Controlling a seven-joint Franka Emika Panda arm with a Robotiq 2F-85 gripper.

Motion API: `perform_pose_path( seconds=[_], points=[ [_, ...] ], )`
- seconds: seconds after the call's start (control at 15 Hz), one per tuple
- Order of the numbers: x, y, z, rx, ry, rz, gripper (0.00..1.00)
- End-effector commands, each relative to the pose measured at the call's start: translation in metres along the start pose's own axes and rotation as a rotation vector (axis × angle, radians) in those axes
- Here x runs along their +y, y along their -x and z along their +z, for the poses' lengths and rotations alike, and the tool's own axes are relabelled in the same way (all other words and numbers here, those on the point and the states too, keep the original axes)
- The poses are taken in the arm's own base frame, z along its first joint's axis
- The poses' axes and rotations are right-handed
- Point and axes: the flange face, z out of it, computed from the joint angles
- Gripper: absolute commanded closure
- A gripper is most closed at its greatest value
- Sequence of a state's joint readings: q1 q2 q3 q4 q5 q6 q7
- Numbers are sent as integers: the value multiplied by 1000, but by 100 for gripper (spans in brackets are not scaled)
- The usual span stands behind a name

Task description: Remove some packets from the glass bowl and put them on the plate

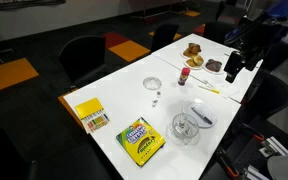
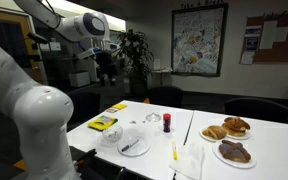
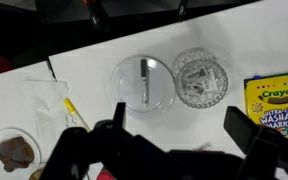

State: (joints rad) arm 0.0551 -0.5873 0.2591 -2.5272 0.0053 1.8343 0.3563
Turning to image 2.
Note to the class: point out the cut glass bowl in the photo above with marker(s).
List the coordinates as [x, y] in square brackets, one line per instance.
[112, 135]

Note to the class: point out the dark crossed bread loaf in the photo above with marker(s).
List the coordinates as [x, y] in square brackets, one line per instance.
[234, 151]

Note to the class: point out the dark blue flyer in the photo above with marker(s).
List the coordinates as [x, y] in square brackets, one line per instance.
[251, 44]

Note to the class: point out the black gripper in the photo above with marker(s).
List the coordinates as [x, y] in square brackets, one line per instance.
[106, 63]

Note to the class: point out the small white pinned paper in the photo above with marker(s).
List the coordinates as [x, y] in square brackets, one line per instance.
[282, 34]

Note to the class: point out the large white pinned paper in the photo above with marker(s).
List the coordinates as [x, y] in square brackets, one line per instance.
[268, 35]

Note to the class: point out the clear glass cup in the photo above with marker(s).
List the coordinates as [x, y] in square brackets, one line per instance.
[153, 117]

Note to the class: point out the white paper napkin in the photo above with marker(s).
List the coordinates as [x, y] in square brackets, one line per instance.
[189, 163]

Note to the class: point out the black capped white marker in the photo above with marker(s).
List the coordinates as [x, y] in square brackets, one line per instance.
[130, 145]

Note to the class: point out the yellow capped marker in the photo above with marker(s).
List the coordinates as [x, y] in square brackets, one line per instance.
[174, 151]

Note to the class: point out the brown braided bread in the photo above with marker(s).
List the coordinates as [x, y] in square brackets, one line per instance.
[236, 125]

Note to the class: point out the red capped purple jar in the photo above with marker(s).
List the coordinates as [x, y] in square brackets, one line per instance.
[166, 124]

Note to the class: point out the green potted plant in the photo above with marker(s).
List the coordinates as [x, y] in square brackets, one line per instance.
[135, 56]

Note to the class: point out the large white plate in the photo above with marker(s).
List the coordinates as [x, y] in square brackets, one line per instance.
[232, 164]

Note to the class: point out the blue white flyer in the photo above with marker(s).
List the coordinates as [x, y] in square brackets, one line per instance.
[252, 31]

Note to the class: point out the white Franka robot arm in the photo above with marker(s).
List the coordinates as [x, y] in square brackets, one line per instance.
[40, 116]

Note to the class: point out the white notice sheet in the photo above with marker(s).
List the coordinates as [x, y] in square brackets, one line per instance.
[246, 58]

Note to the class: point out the black office chair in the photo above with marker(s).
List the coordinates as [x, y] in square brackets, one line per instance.
[165, 96]
[255, 110]

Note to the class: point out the black framed colouring poster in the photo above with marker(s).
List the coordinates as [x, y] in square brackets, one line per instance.
[197, 40]

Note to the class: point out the golden bread roll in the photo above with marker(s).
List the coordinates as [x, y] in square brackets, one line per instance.
[215, 132]

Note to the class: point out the clear glass plate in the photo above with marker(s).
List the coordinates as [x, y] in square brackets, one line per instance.
[140, 148]

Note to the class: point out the yellow sticky note pad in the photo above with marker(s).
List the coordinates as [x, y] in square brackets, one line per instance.
[120, 106]

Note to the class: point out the small clear glass piece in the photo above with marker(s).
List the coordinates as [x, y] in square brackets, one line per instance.
[133, 122]

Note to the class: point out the small side table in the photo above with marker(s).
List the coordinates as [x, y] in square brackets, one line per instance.
[160, 75]

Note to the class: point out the white storage box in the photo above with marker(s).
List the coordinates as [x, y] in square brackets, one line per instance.
[79, 79]

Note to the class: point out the small white plate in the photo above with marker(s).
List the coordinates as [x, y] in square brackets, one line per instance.
[205, 136]
[244, 136]

